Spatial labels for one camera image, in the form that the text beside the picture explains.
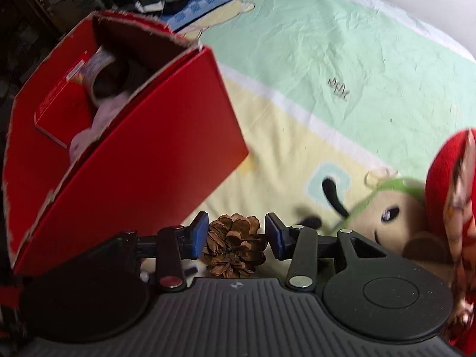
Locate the pink plush toy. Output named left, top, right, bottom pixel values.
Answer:
left=69, top=92, right=131, bottom=165

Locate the cartoon printed table cloth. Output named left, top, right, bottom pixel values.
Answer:
left=174, top=0, right=476, bottom=280

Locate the red plush heart pillow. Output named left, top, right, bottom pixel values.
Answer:
left=424, top=128, right=476, bottom=351

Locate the printed tape roll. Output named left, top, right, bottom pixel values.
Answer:
left=83, top=46, right=129, bottom=107

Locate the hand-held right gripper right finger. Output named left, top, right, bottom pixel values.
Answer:
left=264, top=212, right=397, bottom=291

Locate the red cardboard box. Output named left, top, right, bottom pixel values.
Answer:
left=2, top=10, right=249, bottom=277

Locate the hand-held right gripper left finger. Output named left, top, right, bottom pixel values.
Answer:
left=95, top=211, right=210, bottom=294

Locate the brown pine cone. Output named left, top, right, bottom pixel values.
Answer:
left=201, top=214, right=268, bottom=279

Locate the beige plush dog toy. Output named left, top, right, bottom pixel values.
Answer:
left=294, top=169, right=453, bottom=269

